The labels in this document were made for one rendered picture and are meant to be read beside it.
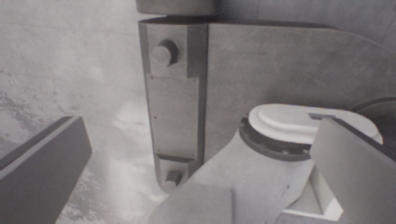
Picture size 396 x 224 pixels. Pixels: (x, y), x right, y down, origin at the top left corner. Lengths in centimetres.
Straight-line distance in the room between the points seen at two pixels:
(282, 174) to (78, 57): 72
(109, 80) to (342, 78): 68
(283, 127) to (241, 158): 8
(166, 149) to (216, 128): 15
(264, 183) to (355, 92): 31
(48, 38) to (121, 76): 28
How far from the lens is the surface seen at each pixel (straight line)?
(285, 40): 46
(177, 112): 50
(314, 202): 50
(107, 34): 74
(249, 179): 31
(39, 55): 94
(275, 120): 36
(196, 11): 44
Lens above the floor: 61
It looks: 59 degrees down
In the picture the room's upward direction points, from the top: 159 degrees counter-clockwise
